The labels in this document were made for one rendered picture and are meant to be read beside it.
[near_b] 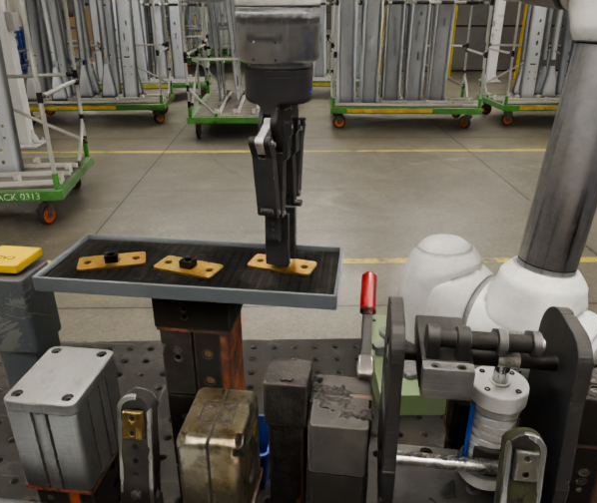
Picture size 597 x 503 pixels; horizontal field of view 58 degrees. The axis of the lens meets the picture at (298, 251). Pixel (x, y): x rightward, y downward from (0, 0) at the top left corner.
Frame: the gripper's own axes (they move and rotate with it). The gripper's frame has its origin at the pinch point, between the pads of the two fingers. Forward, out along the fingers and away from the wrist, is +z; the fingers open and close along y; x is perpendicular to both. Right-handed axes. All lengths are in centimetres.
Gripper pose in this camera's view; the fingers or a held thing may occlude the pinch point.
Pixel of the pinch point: (281, 236)
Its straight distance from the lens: 68.1
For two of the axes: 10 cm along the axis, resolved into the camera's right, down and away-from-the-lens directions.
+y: -3.1, 3.9, -8.6
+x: 9.5, 1.3, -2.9
